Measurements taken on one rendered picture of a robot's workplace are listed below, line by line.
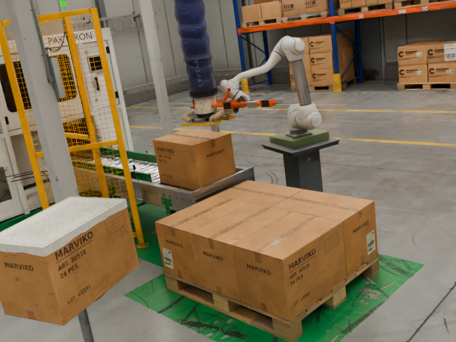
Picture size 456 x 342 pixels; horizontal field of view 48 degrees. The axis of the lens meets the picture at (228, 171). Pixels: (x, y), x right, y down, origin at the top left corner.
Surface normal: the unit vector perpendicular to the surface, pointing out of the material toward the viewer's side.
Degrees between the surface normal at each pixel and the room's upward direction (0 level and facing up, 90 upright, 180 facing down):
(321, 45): 91
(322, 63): 91
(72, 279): 90
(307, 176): 90
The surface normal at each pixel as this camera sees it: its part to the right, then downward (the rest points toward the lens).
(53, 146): 0.70, 0.11
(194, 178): -0.74, 0.29
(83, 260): 0.89, 0.00
